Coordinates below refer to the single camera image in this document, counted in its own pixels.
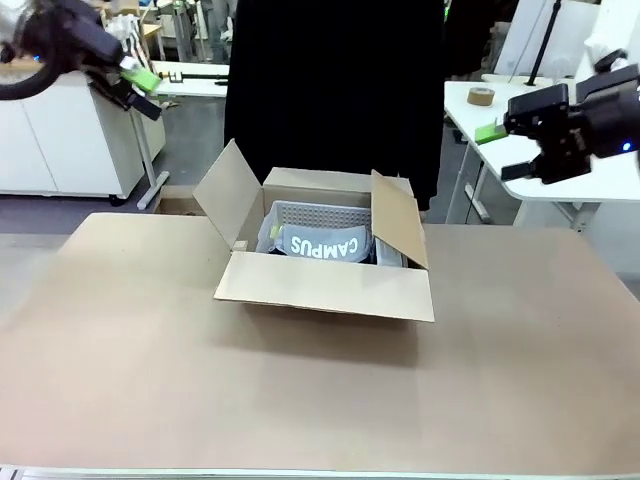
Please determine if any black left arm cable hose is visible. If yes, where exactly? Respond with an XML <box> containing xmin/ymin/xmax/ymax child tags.
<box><xmin>0</xmin><ymin>9</ymin><xmax>69</xmax><ymax>102</ymax></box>

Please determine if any black tripod pole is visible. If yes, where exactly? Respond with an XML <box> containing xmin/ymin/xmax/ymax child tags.
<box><xmin>159</xmin><ymin>71</ymin><xmax>230</xmax><ymax>85</ymax></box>

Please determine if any grey plastic basket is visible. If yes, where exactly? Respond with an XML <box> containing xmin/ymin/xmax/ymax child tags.
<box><xmin>255</xmin><ymin>200</ymin><xmax>407</xmax><ymax>268</ymax></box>

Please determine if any person in grey trousers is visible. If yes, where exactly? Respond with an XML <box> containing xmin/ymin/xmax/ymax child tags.
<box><xmin>206</xmin><ymin>0</ymin><xmax>237</xmax><ymax>65</ymax></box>

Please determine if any black light stand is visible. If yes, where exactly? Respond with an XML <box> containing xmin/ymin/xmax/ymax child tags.
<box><xmin>523</xmin><ymin>0</ymin><xmax>564</xmax><ymax>88</ymax></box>

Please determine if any brown tape roll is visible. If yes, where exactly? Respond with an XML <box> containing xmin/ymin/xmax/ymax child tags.
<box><xmin>466</xmin><ymin>86</ymin><xmax>497</xmax><ymax>107</ymax></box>

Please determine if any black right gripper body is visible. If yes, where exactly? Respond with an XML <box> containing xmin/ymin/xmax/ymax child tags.
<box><xmin>502</xmin><ymin>64</ymin><xmax>640</xmax><ymax>186</ymax></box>

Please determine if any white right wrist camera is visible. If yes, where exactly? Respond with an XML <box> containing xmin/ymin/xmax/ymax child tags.
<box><xmin>583</xmin><ymin>34</ymin><xmax>629</xmax><ymax>74</ymax></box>

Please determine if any grey cloth with CAMPUS print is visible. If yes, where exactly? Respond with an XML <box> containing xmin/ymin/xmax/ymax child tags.
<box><xmin>266</xmin><ymin>223</ymin><xmax>377</xmax><ymax>265</ymax></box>

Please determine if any white cabinet with wooden top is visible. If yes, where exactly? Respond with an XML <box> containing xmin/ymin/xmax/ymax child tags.
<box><xmin>0</xmin><ymin>55</ymin><xmax>167</xmax><ymax>202</ymax></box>

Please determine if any white table with grey legs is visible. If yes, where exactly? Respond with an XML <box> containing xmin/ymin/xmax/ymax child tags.
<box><xmin>131</xmin><ymin>59</ymin><xmax>232</xmax><ymax>210</ymax></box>

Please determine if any white panel board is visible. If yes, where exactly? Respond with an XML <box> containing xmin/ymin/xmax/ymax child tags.
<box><xmin>494</xmin><ymin>0</ymin><xmax>602</xmax><ymax>79</ymax></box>

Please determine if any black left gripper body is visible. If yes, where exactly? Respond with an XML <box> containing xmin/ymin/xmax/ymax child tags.
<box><xmin>29</xmin><ymin>0</ymin><xmax>133</xmax><ymax>109</ymax></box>

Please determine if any brown cardboard box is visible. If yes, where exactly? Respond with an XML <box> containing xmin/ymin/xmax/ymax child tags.
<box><xmin>192</xmin><ymin>138</ymin><xmax>437</xmax><ymax>327</ymax></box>

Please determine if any person in black coat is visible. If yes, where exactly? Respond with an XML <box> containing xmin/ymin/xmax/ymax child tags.
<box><xmin>223</xmin><ymin>0</ymin><xmax>447</xmax><ymax>214</ymax></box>

